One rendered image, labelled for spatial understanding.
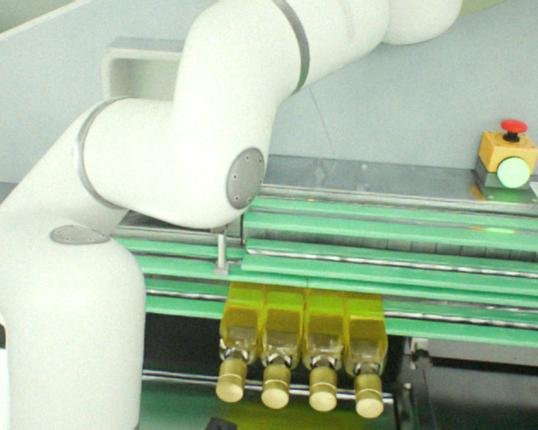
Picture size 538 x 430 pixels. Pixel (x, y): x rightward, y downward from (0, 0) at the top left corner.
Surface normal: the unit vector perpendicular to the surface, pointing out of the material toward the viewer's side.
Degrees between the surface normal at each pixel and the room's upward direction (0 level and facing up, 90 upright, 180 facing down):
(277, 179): 90
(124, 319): 60
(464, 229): 90
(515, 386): 90
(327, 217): 90
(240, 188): 52
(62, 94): 0
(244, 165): 56
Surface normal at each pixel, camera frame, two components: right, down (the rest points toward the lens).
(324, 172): 0.05, -0.87
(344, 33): 0.72, 0.29
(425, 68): -0.08, 0.48
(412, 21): -0.12, 0.73
